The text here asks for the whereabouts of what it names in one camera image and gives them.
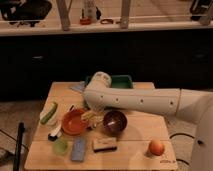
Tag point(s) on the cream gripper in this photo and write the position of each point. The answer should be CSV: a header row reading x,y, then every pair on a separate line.
x,y
95,116

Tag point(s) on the yellow banana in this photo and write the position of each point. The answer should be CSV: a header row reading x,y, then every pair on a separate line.
x,y
87,115

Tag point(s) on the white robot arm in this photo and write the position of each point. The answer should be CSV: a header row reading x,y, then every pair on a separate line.
x,y
189,105

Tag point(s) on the purple bowl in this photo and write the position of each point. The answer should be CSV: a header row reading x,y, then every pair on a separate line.
x,y
114,122

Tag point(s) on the red bowl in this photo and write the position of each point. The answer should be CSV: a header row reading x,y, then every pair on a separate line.
x,y
72,124

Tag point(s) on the brown eraser block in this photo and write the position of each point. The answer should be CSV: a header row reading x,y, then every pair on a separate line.
x,y
104,144

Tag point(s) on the blue sponge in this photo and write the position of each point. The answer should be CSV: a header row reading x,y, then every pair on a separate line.
x,y
78,149

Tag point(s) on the wooden table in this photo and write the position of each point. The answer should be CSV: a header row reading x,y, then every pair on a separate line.
x,y
132,152

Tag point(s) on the clear plastic bag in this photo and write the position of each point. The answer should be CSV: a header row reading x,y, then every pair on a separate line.
x,y
78,87

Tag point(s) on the white dish brush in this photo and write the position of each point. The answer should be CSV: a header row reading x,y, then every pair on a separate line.
x,y
55,124

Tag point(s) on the green cucumber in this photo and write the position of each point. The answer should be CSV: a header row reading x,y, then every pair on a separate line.
x,y
48,113

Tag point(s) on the green plastic tray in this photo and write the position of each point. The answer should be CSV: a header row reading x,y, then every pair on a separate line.
x,y
121,81

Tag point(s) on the orange fruit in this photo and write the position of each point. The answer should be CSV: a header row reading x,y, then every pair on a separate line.
x,y
156,147

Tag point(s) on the black pole stand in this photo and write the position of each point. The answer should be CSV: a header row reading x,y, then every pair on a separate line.
x,y
16,162

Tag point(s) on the white bottle on shelf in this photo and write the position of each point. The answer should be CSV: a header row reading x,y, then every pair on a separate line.
x,y
90,10

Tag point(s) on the black office chair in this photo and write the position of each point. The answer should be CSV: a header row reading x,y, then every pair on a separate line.
x,y
29,12

